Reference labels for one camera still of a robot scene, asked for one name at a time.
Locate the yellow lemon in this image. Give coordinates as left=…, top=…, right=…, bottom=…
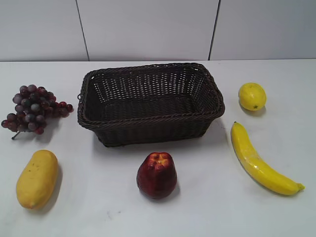
left=238, top=82, right=267, bottom=111

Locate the yellow mango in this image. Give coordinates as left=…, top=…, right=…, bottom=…
left=16, top=150, right=59, bottom=210

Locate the dark brown wicker basket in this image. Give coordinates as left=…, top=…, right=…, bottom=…
left=78, top=63, right=225, bottom=147

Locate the red apple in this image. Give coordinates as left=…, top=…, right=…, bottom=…
left=136, top=152, right=177, bottom=199

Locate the yellow banana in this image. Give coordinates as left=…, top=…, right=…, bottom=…
left=231, top=122, right=305, bottom=196

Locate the purple grape bunch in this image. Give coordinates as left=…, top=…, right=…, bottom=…
left=1, top=84, right=74, bottom=140

